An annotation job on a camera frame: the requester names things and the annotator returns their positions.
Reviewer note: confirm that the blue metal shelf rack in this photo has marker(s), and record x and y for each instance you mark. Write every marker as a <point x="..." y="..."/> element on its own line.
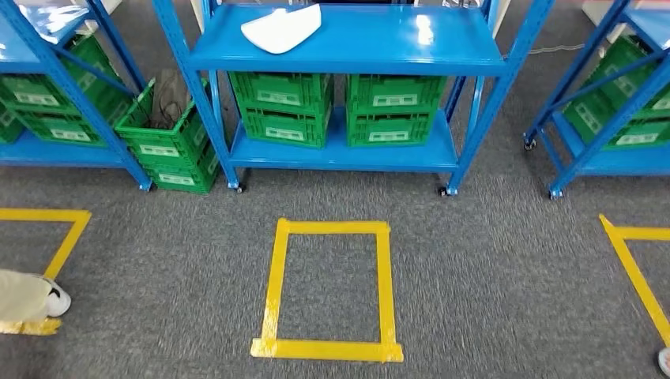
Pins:
<point x="356" y="47"/>
<point x="617" y="162"/>
<point x="52" y="151"/>

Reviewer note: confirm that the white plastic panel part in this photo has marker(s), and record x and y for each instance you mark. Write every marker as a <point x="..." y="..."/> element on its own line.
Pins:
<point x="282" y="29"/>

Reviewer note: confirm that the brown cardboard sheet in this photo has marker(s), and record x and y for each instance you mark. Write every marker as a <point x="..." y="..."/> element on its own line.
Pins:
<point x="167" y="83"/>

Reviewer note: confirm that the white desk panel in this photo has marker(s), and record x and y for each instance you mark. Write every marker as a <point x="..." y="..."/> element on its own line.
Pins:
<point x="500" y="15"/>
<point x="602" y="10"/>

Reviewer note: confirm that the yellow floor tape square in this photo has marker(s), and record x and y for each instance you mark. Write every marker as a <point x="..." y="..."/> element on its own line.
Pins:
<point x="638" y="282"/>

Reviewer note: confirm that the person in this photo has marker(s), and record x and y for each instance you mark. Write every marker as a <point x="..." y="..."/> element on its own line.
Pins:
<point x="26" y="298"/>

